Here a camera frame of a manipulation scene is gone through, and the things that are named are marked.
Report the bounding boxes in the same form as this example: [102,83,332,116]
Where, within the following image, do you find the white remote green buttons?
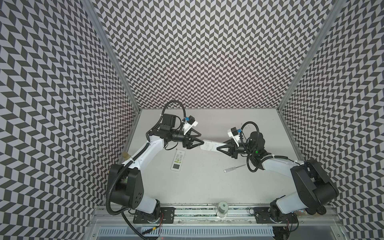
[200,140,225,152]

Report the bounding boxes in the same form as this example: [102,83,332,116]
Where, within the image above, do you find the clear handle screwdriver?
[224,164,246,173]

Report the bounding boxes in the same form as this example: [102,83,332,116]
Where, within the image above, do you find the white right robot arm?
[216,130,339,222]

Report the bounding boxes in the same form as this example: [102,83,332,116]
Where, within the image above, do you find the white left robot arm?
[106,114,204,216]

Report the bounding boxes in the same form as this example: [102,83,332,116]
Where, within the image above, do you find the white TCL remote control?
[171,150,186,172]

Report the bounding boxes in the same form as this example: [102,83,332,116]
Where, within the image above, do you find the black corrugated left cable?
[160,100,187,133]

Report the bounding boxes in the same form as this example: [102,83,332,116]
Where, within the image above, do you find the black corrugated cable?
[239,121,289,173]
[160,100,187,133]

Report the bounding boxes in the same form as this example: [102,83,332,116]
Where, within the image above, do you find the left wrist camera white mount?
[182,116,198,135]

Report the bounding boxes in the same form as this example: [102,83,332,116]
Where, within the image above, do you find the black corrugated right cable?
[239,121,289,173]

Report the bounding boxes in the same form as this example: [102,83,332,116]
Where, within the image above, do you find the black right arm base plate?
[251,207,299,224]

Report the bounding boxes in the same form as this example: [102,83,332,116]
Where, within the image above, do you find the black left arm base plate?
[133,207,176,224]

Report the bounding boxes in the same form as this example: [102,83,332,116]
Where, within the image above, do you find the aluminium front rail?
[88,204,342,226]

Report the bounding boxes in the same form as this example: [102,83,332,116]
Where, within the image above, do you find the aluminium corner post left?
[82,0,141,112]

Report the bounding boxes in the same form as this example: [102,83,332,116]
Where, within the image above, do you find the aluminium corner post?
[82,0,141,112]
[277,0,347,113]

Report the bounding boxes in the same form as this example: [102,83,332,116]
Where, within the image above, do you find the aluminium corner post right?
[277,0,347,113]

